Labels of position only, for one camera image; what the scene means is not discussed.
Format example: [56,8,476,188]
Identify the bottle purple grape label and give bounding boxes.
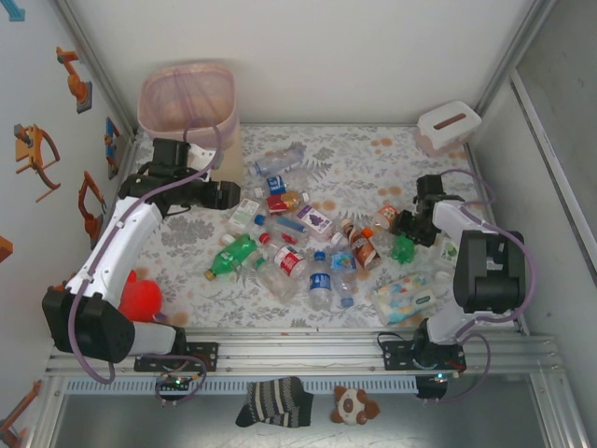
[294,203,344,246]

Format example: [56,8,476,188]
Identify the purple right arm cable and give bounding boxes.
[417,168,537,405]

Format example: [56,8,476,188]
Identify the aluminium corner post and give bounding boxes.
[475,0,559,118]
[54,0,141,136]

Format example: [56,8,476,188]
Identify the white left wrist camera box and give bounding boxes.
[188,143,223,170]

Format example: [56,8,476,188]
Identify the bottle lime green label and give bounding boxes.
[433,232,461,282]

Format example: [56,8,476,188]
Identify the crushed clear bottle red cap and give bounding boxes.
[258,231,310,251]

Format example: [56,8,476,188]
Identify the clear bottle orange cap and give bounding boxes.
[363,227,397,260]

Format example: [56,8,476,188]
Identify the clear bottle blue white label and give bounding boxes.
[254,170,312,198]

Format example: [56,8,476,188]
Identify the water bottle dark blue label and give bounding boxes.
[308,250,333,312]

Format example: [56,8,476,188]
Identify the bottle red yellow label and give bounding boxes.
[264,189,312,216]

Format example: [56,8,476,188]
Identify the white pink tissue box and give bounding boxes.
[414,100,483,158]

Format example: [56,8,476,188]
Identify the black white striped sock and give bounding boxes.
[234,375,314,429]

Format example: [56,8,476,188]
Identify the brown coffee drink bottle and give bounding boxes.
[342,219,382,271]

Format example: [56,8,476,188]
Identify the floral table cloth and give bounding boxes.
[95,123,528,330]

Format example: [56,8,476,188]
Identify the clear bottle red white label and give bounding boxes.
[272,245,309,279]

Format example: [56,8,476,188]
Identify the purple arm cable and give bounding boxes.
[68,117,224,408]
[417,168,537,405]

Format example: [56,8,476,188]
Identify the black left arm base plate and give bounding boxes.
[133,342,220,373]

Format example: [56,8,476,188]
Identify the blue orange wall model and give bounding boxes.
[104,116,121,181]

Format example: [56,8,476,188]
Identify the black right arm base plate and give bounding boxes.
[382,339,467,372]

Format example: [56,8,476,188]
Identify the crushed bottle light blue label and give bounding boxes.
[330,251,360,309]

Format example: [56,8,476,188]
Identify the crushed clear bottle blue cap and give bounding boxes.
[253,213,309,239]

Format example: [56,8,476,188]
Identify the small circuit board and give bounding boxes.
[156,375,192,391]

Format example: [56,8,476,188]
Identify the white window frame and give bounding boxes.
[509,64,597,286]

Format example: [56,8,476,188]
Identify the crushed green bottle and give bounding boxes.
[391,232,419,265]

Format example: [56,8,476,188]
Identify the green soda bottle yellow cap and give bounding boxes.
[203,231,260,281]

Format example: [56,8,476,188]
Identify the orange claw wall model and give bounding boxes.
[13,123,62,203]

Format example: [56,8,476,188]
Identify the clear bottle green cap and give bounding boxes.
[254,254,299,307]

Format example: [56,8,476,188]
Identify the bottle white green label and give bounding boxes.
[222,198,261,246]

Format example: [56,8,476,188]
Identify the soft tissue pack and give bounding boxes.
[371,273,437,327]

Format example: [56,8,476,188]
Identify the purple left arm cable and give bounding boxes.
[68,117,224,408]

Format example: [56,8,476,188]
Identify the red plush toy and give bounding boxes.
[118,269,164,322]

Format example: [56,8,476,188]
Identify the aluminium table rail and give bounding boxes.
[44,326,559,377]

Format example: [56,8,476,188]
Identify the brown white plush toy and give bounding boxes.
[330,385,382,427]

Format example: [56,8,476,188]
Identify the beige bin with pink liner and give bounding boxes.
[136,59,244,188]

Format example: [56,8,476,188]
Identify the white slotted cable duct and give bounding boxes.
[62,376,419,394]

